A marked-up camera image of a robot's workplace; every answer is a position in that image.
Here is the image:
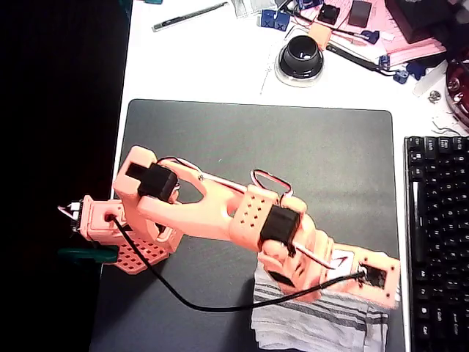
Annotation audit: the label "green table clamp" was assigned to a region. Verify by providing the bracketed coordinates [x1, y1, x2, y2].
[57, 246, 120, 265]

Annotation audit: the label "dark box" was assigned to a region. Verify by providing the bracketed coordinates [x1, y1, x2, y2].
[384, 0, 469, 45]

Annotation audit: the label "dark blue printed part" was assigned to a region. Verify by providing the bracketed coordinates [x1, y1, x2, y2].
[406, 60, 429, 81]

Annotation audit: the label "blue printed block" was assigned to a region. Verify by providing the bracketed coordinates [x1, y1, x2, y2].
[274, 11, 291, 32]
[260, 9, 277, 29]

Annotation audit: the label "white striped towel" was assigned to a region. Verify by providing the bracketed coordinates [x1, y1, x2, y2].
[251, 265, 390, 352]

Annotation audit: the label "orange square piece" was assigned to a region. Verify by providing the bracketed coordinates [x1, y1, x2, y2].
[307, 22, 333, 51]

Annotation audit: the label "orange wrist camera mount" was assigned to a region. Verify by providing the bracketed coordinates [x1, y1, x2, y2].
[322, 241, 402, 312]

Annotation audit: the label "black tweezers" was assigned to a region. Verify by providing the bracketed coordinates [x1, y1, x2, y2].
[325, 43, 399, 78]

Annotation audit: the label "black dome on clear base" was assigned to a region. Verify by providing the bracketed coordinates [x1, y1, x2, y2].
[273, 34, 326, 88]

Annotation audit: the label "pink paper sheets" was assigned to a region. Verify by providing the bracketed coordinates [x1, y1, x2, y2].
[292, 0, 448, 67]

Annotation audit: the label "black square module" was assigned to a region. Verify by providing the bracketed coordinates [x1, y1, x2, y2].
[317, 2, 341, 26]

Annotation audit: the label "silver black pen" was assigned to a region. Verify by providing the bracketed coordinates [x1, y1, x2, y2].
[152, 1, 230, 33]

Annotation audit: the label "black keyboard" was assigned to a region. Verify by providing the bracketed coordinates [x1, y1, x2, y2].
[404, 135, 469, 352]

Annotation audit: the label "dark rectangular device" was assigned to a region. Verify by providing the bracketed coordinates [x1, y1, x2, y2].
[347, 0, 373, 29]

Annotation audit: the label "black desk mat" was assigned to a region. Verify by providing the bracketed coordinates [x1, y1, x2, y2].
[89, 98, 406, 352]

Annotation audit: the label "dark red round object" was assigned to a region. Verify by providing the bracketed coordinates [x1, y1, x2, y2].
[445, 60, 469, 128]

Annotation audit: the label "black camera cable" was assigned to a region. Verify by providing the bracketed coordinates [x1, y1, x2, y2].
[108, 215, 368, 313]

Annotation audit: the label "white plastic strip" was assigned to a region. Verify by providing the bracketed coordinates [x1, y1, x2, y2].
[412, 67, 446, 98]

